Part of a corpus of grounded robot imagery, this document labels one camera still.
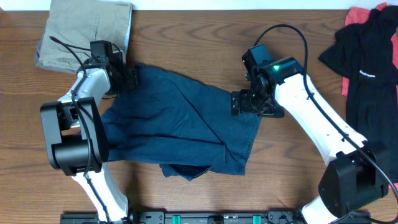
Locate red garment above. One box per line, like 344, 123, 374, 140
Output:
341, 7, 397, 96

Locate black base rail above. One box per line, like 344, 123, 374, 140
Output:
60, 210, 371, 224

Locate folded khaki shorts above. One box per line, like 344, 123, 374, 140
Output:
39, 0, 133, 71

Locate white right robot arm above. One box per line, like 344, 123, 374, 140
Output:
231, 55, 391, 223

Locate folded grey garment underneath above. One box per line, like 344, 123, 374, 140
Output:
35, 40, 76, 74

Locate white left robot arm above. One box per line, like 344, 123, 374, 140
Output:
40, 56, 140, 223

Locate navy blue shorts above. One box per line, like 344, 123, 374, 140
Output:
101, 64, 261, 180

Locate black t-shirt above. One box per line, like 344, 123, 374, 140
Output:
318, 6, 397, 182

